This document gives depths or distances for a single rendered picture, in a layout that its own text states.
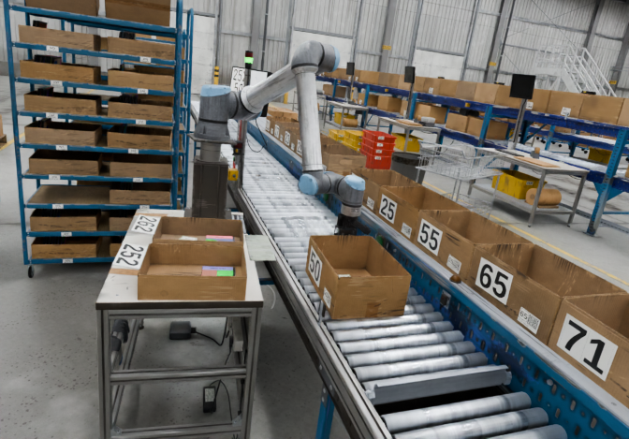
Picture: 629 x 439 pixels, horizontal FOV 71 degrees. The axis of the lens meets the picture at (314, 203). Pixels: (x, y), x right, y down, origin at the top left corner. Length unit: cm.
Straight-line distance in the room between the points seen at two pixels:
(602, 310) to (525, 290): 23
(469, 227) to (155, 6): 236
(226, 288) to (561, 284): 124
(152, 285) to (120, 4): 208
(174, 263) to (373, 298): 83
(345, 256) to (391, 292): 39
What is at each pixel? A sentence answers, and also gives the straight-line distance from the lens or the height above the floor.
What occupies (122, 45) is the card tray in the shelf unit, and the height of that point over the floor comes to 160.
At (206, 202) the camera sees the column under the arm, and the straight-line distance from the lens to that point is 238.
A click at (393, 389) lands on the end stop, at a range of 139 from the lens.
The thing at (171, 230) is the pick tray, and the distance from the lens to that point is 223.
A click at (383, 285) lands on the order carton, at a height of 89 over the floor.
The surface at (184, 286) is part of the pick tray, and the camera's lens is 167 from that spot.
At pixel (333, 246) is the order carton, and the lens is 195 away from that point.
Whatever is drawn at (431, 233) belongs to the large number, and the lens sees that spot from 197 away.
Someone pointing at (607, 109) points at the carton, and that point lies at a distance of 715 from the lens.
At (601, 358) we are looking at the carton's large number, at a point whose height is 96.
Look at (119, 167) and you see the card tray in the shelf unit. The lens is 328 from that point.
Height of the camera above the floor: 160
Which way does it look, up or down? 17 degrees down
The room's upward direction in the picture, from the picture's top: 7 degrees clockwise
